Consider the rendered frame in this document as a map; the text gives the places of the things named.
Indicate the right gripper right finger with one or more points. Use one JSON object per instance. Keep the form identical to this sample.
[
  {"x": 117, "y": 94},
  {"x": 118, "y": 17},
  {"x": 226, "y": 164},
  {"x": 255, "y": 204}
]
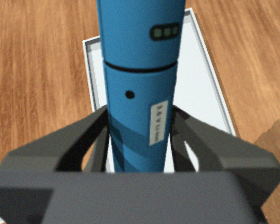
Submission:
[{"x": 257, "y": 169}]

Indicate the white rimmed tray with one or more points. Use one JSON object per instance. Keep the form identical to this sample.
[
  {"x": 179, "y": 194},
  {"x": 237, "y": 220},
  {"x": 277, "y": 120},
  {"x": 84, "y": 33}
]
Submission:
[{"x": 197, "y": 90}]

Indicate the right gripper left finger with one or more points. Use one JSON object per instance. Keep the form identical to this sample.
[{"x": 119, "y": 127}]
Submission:
[{"x": 64, "y": 149}]

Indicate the blue electric screwdriver barrel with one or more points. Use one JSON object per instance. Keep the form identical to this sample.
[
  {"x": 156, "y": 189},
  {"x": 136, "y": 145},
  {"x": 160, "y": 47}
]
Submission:
[{"x": 140, "y": 45}]

